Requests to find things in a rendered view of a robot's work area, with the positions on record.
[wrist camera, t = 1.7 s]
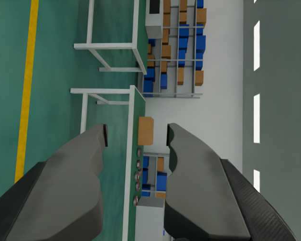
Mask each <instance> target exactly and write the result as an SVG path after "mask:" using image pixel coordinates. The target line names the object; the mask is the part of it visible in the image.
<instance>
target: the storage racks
mask: <svg viewBox="0 0 301 241"><path fill-rule="evenodd" d="M187 7H194V22H193V26H179V23H180V0H179V6H171V8H179V12H178V27H163V29H178V35H169V37H178V42H177V59H161V56H160V59H148V61H160V66H155V67H160V80H159V93H151V92H143V85H144V80H145V79H144V74H143V79H142V92H140V93H141V94H143V95H144V94H159V95H160V96H153V98H192V99H200V97H194V95H203V94H202V93H195V62H196V61H203V59H196V29H197V28H204V26H196V21H197V0H195V4H194V5H187ZM183 28H193V35H189V37H193V59H178V53H179V29H183ZM161 50H162V39H161ZM161 61H177V65H176V66H167V67H177V71H176V93H161V87H160V85H161ZM178 61H192V62H193V65H192V66H184V67H193V76H192V93H177V83H178ZM161 94H167V95H176V96H175V97H171V96H161ZM177 95H192V96H191V97H177ZM143 155H144V156H156V179H155V186H151V187H155V190H143V189H142V191H145V192H155V197H156V192H158V193H166V191H157V190H156V185H157V173H158V171H157V161H158V157H159V156H161V157H170V154H167V153H143Z"/></svg>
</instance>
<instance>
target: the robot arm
mask: <svg viewBox="0 0 301 241"><path fill-rule="evenodd" d="M166 146H168V147H169V149H170V157H169V169H170V170H171V172H172V174H171V175H170V176H169V177H168V178H167V180H166V195H165V210H164V228H165V230H166V232H167V233H168V234H169V235H171V236H172V237H173V238H174V239H175V240H174V241H298V240H297V238H296V236H295V235H294V234H293V232H292V231H291V229H290V228H289V226H288V225H287V223H286V222H285V221H284V219H283V218H282V217H281V216H280V214H279V213H278V212H277V211H276V210H275V209H274V207H273V206H272V205H271V204H270V203H269V202H268V201H267V200H266V199H265V198H264V197H263V196H262V195H261V194H260V193H259V192H258V191H257V190H256V189H255V188H254V187H253V185H252V184H251V183H250V182H249V181H248V180H247V179H246V178H245V177H244V176H243V175H242V174H241V173H240V172H239V171H238V170H237V169H236V168H235V167H234V165H233V164H232V163H231V162H230V161H229V160H228V159H221V157H220V156H219V155H218V154H217V153H216V152H215V151H214V150H213V149H212V148H211V147H209V146H208V145H207V144H206V143H205V142H203V141H202V140H201V139H199V138H198V137H196V136H195V135H193V134H191V133H190V132H188V131H187V130H186V129H184V128H183V127H181V126H180V125H178V124H176V123H170V124H167V141H166ZM105 147H108V125H107V124H102V123H98V124H96V125H95V126H93V127H91V128H90V129H88V130H86V131H85V132H83V133H82V134H80V135H78V136H76V137H75V138H73V139H72V140H70V141H69V142H67V143H66V144H64V145H63V146H62V147H61V148H59V149H58V150H57V151H56V152H55V153H54V154H53V155H51V156H50V157H49V158H48V159H47V160H46V161H45V162H38V163H37V164H36V165H35V166H33V167H32V168H31V169H30V170H29V171H28V172H27V173H26V174H25V175H24V176H23V177H22V178H20V179H19V180H18V181H17V182H16V183H15V184H14V185H13V186H12V187H11V188H10V189H9V190H7V191H6V192H5V193H4V194H3V195H2V196H1V197H0V241H92V240H93V239H94V238H95V237H96V236H98V235H99V234H100V232H101V231H102V229H103V215H104V206H103V199H102V193H101V186H100V180H99V178H98V175H99V174H100V172H101V171H102V170H103V160H102V152H103V150H104V149H105Z"/></svg>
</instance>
